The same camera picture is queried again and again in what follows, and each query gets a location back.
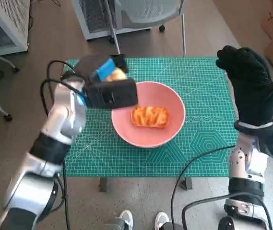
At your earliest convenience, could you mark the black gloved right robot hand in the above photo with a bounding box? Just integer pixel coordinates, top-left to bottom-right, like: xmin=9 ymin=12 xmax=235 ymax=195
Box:
xmin=215 ymin=45 xmax=273 ymax=127

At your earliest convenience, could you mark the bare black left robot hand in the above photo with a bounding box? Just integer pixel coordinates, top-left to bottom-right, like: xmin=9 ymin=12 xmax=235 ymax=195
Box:
xmin=75 ymin=54 xmax=130 ymax=83

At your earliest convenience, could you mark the round toy bread bun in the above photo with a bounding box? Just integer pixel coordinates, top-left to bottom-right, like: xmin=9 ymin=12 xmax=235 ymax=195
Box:
xmin=105 ymin=68 xmax=127 ymax=82

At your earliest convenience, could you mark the pink bowl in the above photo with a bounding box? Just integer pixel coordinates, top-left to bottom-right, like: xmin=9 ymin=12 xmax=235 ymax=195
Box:
xmin=111 ymin=81 xmax=186 ymax=149

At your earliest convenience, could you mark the white perforated cabinet on casters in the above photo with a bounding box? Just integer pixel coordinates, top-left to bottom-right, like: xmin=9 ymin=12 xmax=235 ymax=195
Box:
xmin=71 ymin=0 xmax=166 ymax=41

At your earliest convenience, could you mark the green cutting mat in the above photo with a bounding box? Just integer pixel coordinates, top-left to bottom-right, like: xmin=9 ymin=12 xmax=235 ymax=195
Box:
xmin=63 ymin=57 xmax=239 ymax=178

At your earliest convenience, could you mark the grey mesh chair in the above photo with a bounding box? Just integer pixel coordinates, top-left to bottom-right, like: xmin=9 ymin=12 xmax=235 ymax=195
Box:
xmin=105 ymin=0 xmax=187 ymax=58

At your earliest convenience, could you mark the large white perforated cabinet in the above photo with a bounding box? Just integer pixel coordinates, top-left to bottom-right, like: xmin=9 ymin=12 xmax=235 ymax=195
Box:
xmin=0 ymin=0 xmax=30 ymax=58

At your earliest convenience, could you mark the grey office chair base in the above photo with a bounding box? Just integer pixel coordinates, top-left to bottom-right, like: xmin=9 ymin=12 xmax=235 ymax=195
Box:
xmin=0 ymin=47 xmax=21 ymax=122

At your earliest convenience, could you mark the grey table leg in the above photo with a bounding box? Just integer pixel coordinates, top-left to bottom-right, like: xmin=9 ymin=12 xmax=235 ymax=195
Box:
xmin=181 ymin=177 xmax=192 ymax=191
xmin=99 ymin=177 xmax=107 ymax=193

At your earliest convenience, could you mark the white shoe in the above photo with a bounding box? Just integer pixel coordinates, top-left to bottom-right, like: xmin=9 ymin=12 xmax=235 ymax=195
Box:
xmin=118 ymin=210 xmax=134 ymax=230
xmin=154 ymin=212 xmax=170 ymax=230

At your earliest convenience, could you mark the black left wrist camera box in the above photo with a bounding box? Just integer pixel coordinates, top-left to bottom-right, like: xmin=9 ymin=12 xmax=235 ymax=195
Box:
xmin=83 ymin=78 xmax=139 ymax=110

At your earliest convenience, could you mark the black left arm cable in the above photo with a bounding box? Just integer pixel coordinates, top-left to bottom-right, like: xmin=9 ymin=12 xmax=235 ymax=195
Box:
xmin=40 ymin=60 xmax=89 ymax=230

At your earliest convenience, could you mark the looped black right arm cable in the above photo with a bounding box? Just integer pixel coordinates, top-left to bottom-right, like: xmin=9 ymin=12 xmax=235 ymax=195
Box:
xmin=181 ymin=194 xmax=271 ymax=230

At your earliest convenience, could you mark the long black right arm cable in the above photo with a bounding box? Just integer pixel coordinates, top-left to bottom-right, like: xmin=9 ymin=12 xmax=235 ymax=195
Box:
xmin=171 ymin=145 xmax=235 ymax=230

